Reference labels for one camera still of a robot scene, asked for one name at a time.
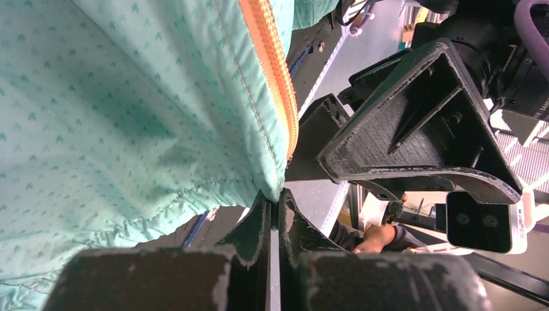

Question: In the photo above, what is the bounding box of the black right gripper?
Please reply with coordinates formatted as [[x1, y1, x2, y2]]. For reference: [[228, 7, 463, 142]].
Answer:
[[285, 38, 522, 204]]

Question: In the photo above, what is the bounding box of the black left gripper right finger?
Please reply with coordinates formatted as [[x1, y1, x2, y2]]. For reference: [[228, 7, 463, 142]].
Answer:
[[278, 189, 491, 310]]

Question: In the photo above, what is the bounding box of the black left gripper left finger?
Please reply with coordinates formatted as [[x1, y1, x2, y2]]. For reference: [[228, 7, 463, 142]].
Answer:
[[45, 193, 273, 310]]

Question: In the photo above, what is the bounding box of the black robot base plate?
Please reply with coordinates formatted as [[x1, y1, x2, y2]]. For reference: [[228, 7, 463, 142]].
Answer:
[[286, 12, 342, 111]]

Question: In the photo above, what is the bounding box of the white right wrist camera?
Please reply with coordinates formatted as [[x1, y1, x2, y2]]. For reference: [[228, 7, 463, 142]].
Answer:
[[436, 188, 535, 255]]

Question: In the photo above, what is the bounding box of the orange and teal gradient jacket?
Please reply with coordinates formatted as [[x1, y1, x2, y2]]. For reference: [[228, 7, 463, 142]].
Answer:
[[1, 1, 337, 310]]

